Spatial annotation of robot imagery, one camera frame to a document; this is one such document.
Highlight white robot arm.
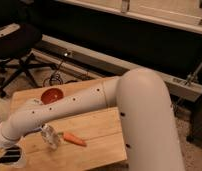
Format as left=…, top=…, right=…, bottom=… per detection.
left=0, top=68, right=185, bottom=171

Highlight black coiled cable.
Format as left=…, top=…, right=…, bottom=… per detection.
left=42, top=58, right=66, bottom=88

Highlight wooden table board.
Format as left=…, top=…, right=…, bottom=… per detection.
left=13, top=79, right=126, bottom=171

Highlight red bowl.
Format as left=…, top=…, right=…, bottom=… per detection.
left=41, top=88, right=64, bottom=104

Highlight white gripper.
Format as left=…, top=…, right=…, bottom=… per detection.
left=0, top=148, right=21, bottom=163

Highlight white ceramic cup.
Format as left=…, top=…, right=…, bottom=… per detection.
left=14, top=148, right=27, bottom=168

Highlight orange toy carrot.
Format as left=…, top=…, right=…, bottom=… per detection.
left=59, top=132, right=87, bottom=147

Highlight clear glass bottle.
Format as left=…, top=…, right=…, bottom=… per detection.
left=41, top=124, right=60, bottom=150

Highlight black office chair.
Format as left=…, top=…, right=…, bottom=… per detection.
left=0, top=23, right=56, bottom=98

